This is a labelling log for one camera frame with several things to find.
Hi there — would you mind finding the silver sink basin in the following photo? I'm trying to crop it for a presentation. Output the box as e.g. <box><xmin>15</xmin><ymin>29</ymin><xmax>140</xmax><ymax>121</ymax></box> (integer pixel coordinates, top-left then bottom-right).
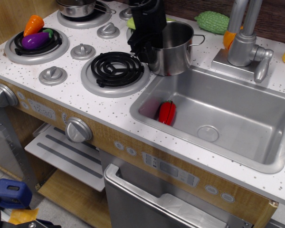
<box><xmin>130</xmin><ymin>67</ymin><xmax>285</xmax><ymax>174</ymax></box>

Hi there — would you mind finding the oven dial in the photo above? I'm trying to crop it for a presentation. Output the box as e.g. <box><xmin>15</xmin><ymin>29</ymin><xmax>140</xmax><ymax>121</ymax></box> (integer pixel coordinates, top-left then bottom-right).
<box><xmin>0</xmin><ymin>84</ymin><xmax>18</xmax><ymax>108</ymax></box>
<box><xmin>65</xmin><ymin>117</ymin><xmax>93</xmax><ymax>143</ymax></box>

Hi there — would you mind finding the purple toy eggplant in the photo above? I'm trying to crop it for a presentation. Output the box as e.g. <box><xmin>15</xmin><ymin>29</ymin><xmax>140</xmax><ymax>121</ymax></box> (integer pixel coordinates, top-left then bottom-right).
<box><xmin>21</xmin><ymin>29</ymin><xmax>54</xmax><ymax>50</ymax></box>

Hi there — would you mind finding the green toy cutting board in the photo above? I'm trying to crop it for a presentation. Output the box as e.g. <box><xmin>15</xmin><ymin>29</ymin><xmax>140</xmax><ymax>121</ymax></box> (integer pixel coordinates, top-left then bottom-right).
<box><xmin>127</xmin><ymin>17</ymin><xmax>175</xmax><ymax>29</ymax></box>

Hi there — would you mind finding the small steel pan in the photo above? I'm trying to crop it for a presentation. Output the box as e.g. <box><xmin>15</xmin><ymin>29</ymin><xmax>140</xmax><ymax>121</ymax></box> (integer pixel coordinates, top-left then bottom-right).
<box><xmin>56</xmin><ymin>0</ymin><xmax>116</xmax><ymax>18</ymax></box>

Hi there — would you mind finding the tall stainless steel pot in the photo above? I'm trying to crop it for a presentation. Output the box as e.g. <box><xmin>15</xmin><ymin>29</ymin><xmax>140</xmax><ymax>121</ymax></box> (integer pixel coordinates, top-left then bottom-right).
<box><xmin>148</xmin><ymin>21</ymin><xmax>205</xmax><ymax>76</ymax></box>

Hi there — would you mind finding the silver stove knob upper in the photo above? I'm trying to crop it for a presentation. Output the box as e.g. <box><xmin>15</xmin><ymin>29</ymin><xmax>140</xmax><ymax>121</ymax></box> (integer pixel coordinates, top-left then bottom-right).
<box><xmin>97</xmin><ymin>22</ymin><xmax>120</xmax><ymax>39</ymax></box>

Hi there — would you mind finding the silver stove knob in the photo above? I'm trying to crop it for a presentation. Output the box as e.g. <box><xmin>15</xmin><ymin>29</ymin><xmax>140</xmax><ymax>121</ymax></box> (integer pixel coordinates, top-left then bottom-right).
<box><xmin>38</xmin><ymin>66</ymin><xmax>67</xmax><ymax>86</ymax></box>
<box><xmin>70</xmin><ymin>43</ymin><xmax>96</xmax><ymax>60</ymax></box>
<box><xmin>97</xmin><ymin>22</ymin><xmax>120</xmax><ymax>39</ymax></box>
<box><xmin>119</xmin><ymin>8</ymin><xmax>133</xmax><ymax>21</ymax></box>

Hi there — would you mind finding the yellow tape piece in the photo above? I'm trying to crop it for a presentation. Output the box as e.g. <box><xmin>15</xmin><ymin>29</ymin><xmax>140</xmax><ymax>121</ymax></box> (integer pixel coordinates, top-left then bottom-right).
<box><xmin>8</xmin><ymin>208</ymin><xmax>39</xmax><ymax>225</ymax></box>

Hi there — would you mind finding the silver dishwasher door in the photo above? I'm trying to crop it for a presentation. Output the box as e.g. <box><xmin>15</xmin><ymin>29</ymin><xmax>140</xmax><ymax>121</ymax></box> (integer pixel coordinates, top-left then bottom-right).
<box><xmin>103</xmin><ymin>163</ymin><xmax>254</xmax><ymax>228</ymax></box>

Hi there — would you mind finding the red toy pepper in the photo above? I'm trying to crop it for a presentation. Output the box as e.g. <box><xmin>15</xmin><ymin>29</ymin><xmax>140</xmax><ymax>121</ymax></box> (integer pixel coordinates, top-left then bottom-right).
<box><xmin>159</xmin><ymin>100</ymin><xmax>176</xmax><ymax>125</ymax></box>

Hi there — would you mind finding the silver stove knob back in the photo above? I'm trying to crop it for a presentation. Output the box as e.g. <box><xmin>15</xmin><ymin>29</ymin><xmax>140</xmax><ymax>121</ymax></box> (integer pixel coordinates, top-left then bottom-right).
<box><xmin>119</xmin><ymin>8</ymin><xmax>133</xmax><ymax>21</ymax></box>

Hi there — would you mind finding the orange toy behind faucet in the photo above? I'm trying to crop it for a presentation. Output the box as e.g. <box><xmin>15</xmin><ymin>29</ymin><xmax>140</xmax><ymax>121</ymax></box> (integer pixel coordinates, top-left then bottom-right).
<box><xmin>223</xmin><ymin>29</ymin><xmax>237</xmax><ymax>50</ymax></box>

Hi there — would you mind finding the right oven dial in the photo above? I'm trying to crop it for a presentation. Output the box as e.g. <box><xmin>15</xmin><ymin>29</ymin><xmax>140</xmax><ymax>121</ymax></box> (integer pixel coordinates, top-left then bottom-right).
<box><xmin>65</xmin><ymin>117</ymin><xmax>93</xmax><ymax>143</ymax></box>

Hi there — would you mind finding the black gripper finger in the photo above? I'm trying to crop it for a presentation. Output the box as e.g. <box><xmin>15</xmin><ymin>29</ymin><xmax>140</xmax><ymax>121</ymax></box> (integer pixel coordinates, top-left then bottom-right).
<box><xmin>136</xmin><ymin>41</ymin><xmax>155</xmax><ymax>64</ymax></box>

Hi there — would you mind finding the silver stove knob middle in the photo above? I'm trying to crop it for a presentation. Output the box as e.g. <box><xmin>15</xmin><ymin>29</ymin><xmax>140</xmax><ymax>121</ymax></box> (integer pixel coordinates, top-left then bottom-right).
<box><xmin>70</xmin><ymin>43</ymin><xmax>96</xmax><ymax>60</ymax></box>

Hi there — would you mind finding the silver toy faucet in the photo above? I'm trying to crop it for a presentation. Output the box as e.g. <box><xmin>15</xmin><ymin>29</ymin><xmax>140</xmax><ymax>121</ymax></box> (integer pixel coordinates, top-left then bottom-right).
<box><xmin>211</xmin><ymin>0</ymin><xmax>274</xmax><ymax>84</ymax></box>

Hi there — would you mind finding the blue clamp tool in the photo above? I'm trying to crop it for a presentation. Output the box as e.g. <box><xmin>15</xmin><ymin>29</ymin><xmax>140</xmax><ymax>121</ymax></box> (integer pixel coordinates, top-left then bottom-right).
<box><xmin>0</xmin><ymin>179</ymin><xmax>33</xmax><ymax>209</ymax></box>

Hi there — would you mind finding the white oven rack shelf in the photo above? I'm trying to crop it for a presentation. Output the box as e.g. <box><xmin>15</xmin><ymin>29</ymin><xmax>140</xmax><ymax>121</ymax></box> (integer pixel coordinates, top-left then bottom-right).
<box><xmin>25</xmin><ymin>124</ymin><xmax>105</xmax><ymax>192</ymax></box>

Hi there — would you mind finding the left oven dial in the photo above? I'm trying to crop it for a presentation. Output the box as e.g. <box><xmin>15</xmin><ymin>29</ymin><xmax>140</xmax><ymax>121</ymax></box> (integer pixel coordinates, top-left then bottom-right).
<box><xmin>0</xmin><ymin>84</ymin><xmax>18</xmax><ymax>108</ymax></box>

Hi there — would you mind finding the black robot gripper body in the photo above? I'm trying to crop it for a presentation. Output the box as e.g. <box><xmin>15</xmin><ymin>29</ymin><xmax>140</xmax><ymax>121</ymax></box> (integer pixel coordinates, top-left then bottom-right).
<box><xmin>128</xmin><ymin>0</ymin><xmax>166</xmax><ymax>52</ymax></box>

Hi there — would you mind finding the orange toy carrot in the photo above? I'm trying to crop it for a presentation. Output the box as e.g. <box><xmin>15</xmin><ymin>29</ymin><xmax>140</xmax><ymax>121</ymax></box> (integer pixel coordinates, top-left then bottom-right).
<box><xmin>23</xmin><ymin>15</ymin><xmax>45</xmax><ymax>37</ymax></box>

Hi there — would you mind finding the silver stove knob front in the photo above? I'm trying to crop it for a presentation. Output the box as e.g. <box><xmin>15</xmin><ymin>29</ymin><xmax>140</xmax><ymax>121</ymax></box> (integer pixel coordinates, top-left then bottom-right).
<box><xmin>38</xmin><ymin>66</ymin><xmax>67</xmax><ymax>86</ymax></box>

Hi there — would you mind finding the open oven door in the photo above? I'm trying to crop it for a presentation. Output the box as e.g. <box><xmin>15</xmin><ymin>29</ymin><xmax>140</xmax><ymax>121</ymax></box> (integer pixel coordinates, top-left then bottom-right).
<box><xmin>0</xmin><ymin>108</ymin><xmax>43</xmax><ymax>209</ymax></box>

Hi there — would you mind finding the black burner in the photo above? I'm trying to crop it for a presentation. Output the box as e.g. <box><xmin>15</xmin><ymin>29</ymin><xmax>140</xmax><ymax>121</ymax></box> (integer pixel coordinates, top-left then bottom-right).
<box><xmin>4</xmin><ymin>28</ymin><xmax>69</xmax><ymax>65</ymax></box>
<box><xmin>81</xmin><ymin>52</ymin><xmax>151</xmax><ymax>98</ymax></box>

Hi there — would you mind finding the front right black burner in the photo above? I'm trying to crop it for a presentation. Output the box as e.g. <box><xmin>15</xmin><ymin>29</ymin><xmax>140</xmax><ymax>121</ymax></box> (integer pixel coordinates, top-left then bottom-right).
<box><xmin>81</xmin><ymin>52</ymin><xmax>151</xmax><ymax>98</ymax></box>

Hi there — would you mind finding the back left burner ring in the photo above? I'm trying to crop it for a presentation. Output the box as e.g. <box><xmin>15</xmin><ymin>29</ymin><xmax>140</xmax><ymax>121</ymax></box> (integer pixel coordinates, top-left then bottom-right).
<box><xmin>57</xmin><ymin>1</ymin><xmax>113</xmax><ymax>29</ymax></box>

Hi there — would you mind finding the front left black burner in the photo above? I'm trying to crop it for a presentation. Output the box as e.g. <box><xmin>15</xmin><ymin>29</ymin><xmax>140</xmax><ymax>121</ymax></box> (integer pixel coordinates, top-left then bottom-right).
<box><xmin>4</xmin><ymin>28</ymin><xmax>69</xmax><ymax>65</ymax></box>

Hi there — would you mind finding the green toy bitter gourd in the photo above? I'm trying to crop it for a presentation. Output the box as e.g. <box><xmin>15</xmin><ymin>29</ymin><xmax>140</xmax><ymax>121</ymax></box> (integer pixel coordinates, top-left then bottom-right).
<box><xmin>194</xmin><ymin>11</ymin><xmax>229</xmax><ymax>35</ymax></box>

